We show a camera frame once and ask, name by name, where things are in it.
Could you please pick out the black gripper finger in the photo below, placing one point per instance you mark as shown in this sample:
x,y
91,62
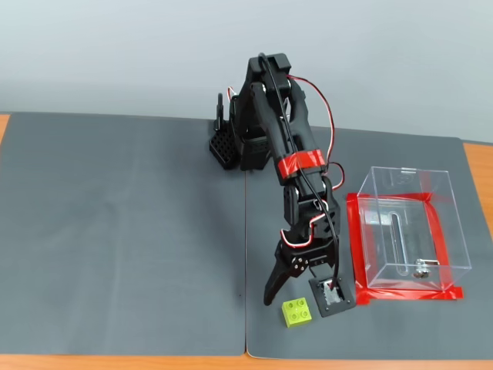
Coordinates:
x,y
285,266
317,273

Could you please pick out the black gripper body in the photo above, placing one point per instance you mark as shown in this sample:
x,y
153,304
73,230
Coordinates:
x,y
291,257

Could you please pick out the green lego block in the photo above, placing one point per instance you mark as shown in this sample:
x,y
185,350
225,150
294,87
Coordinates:
x,y
296,313

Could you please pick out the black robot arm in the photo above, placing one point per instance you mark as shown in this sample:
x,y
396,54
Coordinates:
x,y
281,127

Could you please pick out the transparent acrylic box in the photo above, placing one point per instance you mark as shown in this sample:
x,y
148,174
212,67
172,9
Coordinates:
x,y
414,231

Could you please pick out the silver metal box latch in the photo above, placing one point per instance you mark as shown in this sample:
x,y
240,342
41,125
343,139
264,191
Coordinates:
x,y
423,268

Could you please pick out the red tape strip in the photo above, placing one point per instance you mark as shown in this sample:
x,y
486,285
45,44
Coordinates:
x,y
408,295
389,196
441,246
356,246

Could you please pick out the red tape band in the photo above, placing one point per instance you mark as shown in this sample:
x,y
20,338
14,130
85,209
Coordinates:
x,y
300,163

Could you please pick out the gray table mat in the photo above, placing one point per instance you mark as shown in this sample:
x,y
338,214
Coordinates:
x,y
115,231
385,339

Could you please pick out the black table clamp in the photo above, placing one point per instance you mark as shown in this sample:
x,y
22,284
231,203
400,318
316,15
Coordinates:
x,y
220,112

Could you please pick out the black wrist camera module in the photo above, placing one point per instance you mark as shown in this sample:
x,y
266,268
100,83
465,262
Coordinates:
x,y
332,298

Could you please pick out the black perforated base mount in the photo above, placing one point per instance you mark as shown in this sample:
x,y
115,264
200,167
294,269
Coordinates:
x,y
221,148

